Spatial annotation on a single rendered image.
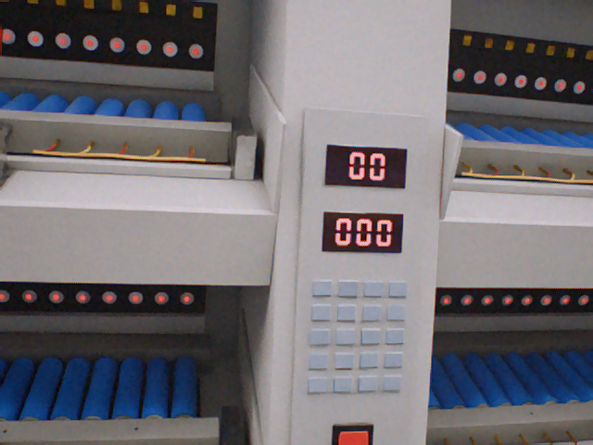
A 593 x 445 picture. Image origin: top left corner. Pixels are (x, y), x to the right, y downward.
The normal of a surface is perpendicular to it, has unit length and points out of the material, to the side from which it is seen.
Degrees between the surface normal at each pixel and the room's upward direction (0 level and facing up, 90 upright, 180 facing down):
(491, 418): 21
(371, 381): 90
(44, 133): 111
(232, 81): 90
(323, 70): 90
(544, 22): 90
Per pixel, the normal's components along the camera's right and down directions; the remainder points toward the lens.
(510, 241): 0.16, 0.41
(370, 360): 0.19, 0.06
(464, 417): 0.11, -0.91
